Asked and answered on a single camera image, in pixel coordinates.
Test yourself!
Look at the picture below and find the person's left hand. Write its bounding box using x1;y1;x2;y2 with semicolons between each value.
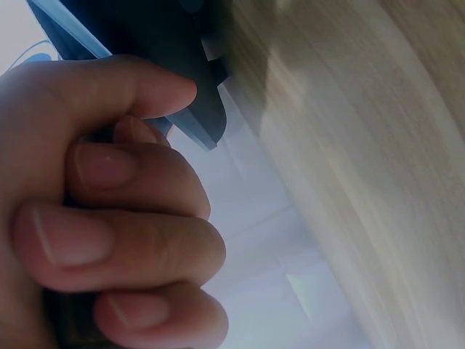
0;54;230;349

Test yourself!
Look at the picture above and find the dark blue object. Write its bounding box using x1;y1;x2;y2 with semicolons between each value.
25;0;230;152

